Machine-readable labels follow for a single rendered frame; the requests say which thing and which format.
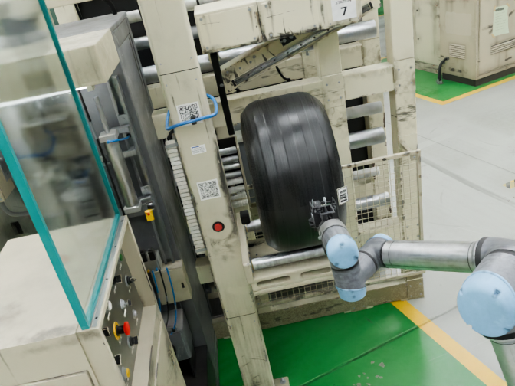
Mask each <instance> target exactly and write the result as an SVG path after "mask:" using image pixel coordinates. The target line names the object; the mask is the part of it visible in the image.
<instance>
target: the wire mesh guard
mask: <svg viewBox="0 0 515 386"><path fill-rule="evenodd" d="M416 154H417V160H416V162H414V163H416V168H414V169H416V172H417V174H416V175H417V185H415V186H417V192H418V196H417V197H418V223H417V224H418V226H419V228H416V229H419V233H418V234H419V238H418V239H419V240H424V230H423V209H422V169H421V150H420V149H415V150H411V151H407V152H400V153H396V154H392V155H386V156H382V157H378V158H374V159H367V160H363V161H359V162H353V163H349V164H345V165H341V167H342V170H344V169H348V168H350V171H351V168H354V167H358V166H362V165H363V171H364V165H368V164H369V166H370V164H372V163H376V171H374V172H377V162H382V165H383V161H387V160H391V159H395V166H396V159H397V158H402V157H406V156H408V164H407V165H408V168H409V165H410V164H409V156H410V155H416ZM414 163H411V164H414ZM400 166H402V174H403V172H405V171H408V170H405V171H403V162H402V165H400ZM396 167H399V166H396ZM385 169H389V171H390V169H391V168H390V162H389V168H385ZM385 169H384V167H383V169H382V170H383V175H384V170H385ZM367 173H370V174H371V167H370V172H367ZM395 173H396V178H397V173H398V172H397V168H396V172H395ZM395 173H391V172H390V174H388V175H390V179H389V180H390V182H391V180H393V179H391V174H395ZM383 175H380V176H383ZM380 176H378V172H377V176H376V177H377V180H378V177H380ZM376 177H373V178H376ZM396 178H394V179H396ZM389 180H386V181H389ZM415 186H412V187H415ZM390 270H391V273H390V274H391V276H386V275H389V274H386V275H383V276H385V277H382V278H380V277H381V276H380V272H381V271H379V278H378V279H375V277H372V278H374V280H367V281H366V283H365V284H366V285H367V286H368V285H372V284H375V283H382V282H385V281H390V280H396V279H400V278H404V277H407V276H414V275H419V274H422V273H425V270H422V271H418V272H416V270H414V271H411V272H407V273H403V269H402V271H401V272H402V273H400V274H396V275H392V269H390ZM329 287H331V286H328V287H325V288H328V289H325V290H321V291H317V289H315V290H316V292H313V293H312V292H311V293H306V291H305V292H304V293H305V294H303V295H299V296H292V297H289V296H288V293H287V296H288V298H284V299H283V297H284V296H282V299H277V300H274V301H271V300H272V299H268V300H270V302H265V303H262V305H259V306H257V303H256V299H255V296H254V300H255V304H256V307H257V309H260V308H264V307H267V306H274V305H277V304H281V303H288V302H292V301H296V300H300V299H306V298H310V297H314V296H321V295H324V294H328V293H335V292H338V290H337V288H336V287H335V288H331V289H329ZM293 295H295V294H293Z"/></svg>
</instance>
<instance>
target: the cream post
mask: <svg viewBox="0 0 515 386"><path fill-rule="evenodd" d="M139 4H140V7H141V10H142V13H143V18H144V21H145V24H146V30H147V32H148V35H149V40H150V44H151V47H152V50H153V55H154V58H155V61H156V66H157V69H158V72H159V77H160V80H161V83H162V88H163V91H164V94H165V97H166V102H167V105H168V108H169V113H170V116H171V120H172V124H173V125H175V124H176V123H180V121H179V115H178V112H177V109H176V106H178V105H182V104H186V103H193V102H197V101H198V104H199V108H200V111H201V115H202V116H207V115H210V114H211V111H210V108H209V105H208V98H207V95H206V92H205V85H204V82H203V79H202V72H201V69H200V66H199V62H198V56H197V53H196V49H195V43H194V40H193V36H192V30H191V27H190V24H189V17H188V14H187V11H186V6H185V1H184V0H139ZM202 121H203V123H197V124H195V125H189V126H179V127H176V128H174V130H175V135H176V138H177V142H178V144H179V150H180V152H181V156H182V161H183V164H184V167H185V172H186V175H187V178H188V181H189V186H190V189H191V192H192V197H193V200H194V202H195V208H196V211H197V215H198V219H199V223H200V225H201V229H202V233H203V237H204V240H205V245H206V247H207V250H208V255H209V259H210V262H211V265H212V270H213V273H214V276H215V281H216V284H217V287H218V292H219V296H220V298H221V304H222V306H223V310H224V312H225V318H226V320H227V324H228V328H229V332H230V335H231V340H232V343H233V346H234V349H235V354H236V357H237V360H238V365H239V368H240V371H241V376H242V379H243V382H244V386H275V385H274V379H273V375H272V372H271V367H270V362H269V359H268V356H267V349H266V346H265V343H264V337H263V333H262V330H261V324H260V320H259V317H258V311H257V307H256V304H255V300H254V294H253V291H252V287H251V284H247V281H246V278H245V275H244V269H243V265H242V259H241V243H240V237H239V232H238V226H237V222H236V219H235V213H234V209H233V206H232V203H231V196H230V193H229V190H228V183H227V180H226V177H225V170H224V167H223V164H222V160H221V154H220V151H219V147H218V141H217V138H216V134H215V128H214V125H213V121H212V118H209V119H204V120H202ZM203 144H205V148H206V152H203V153H199V154H195V155H193V154H192V150H191V147H193V146H199V145H203ZM212 179H217V180H218V187H219V190H220V193H221V197H218V198H212V199H208V200H204V201H201V198H200V195H199V193H198V187H197V184H196V183H197V182H203V181H208V180H212ZM218 223H219V224H221V225H222V229H221V230H220V231H217V230H216V229H215V225H216V224H218Z"/></svg>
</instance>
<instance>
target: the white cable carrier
mask: <svg viewBox="0 0 515 386"><path fill-rule="evenodd" d="M173 143H177V139H175V136H172V139H170V138H169V140H167V137H166V145H169V144H173ZM168 154H169V157H170V162H171V165H172V169H173V172H174V174H175V179H176V181H177V185H178V189H179V193H180V196H181V199H182V204H183V207H184V209H185V215H186V217H187V220H188V223H189V226H190V231H191V234H192V239H193V241H194V245H195V249H196V250H198V249H202V248H206V245H205V242H204V238H203V236H202V231H201V228H200V224H199V221H198V217H197V214H196V210H195V206H194V203H193V197H192V194H191V192H190V188H189V183H188V180H187V177H186V175H185V169H184V168H183V164H182V160H181V156H180V152H179V148H178V146H176V147H172V148H168Z"/></svg>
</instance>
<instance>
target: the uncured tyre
mask: <svg viewBox="0 0 515 386"><path fill-rule="evenodd" d="M240 119H241V134H242V139H243V143H244V149H245V153H246V157H247V160H248V168H249V172H250V175H251V182H252V186H253V190H254V196H255V201H256V205H257V211H258V215H259V219H260V222H261V230H262V233H263V235H264V238H265V240H266V242H267V245H268V246H270V247H272V248H274V249H275V250H277V251H281V252H288V251H292V250H299V249H303V248H307V247H313V246H317V245H321V244H322V240H319V239H318V237H319V236H320V235H319V233H318V232H317V231H314V228H311V226H310V225H309V219H310V218H311V209H310V202H311V204H312V199H313V201H319V202H321V201H323V197H325V198H326V201H331V204H332V203H333V201H332V197H333V198H334V200H335V201H336V204H337V210H338V215H339V218H340V220H341V221H342V222H343V223H344V225H345V226H346V219H347V210H346V203H344V204H342V205H339V201H338V195H337V189H338V188H342V187H344V180H343V171H342V167H341V163H340V156H339V153H338V149H337V146H336V141H335V138H334V134H333V130H332V127H331V125H330V121H329V118H328V115H327V114H326V110H325V109H324V107H323V104H322V103H321V102H320V101H319V100H318V99H317V98H316V97H314V96H312V95H310V94H309V93H307V92H294V93H288V94H284V95H280V96H273V97H269V98H265V99H261V100H255V101H253V102H252V103H249V104H248V105H247V106H246V107H245V109H244V110H243V112H242V113H241V115H240ZM312 205H313V204H312Z"/></svg>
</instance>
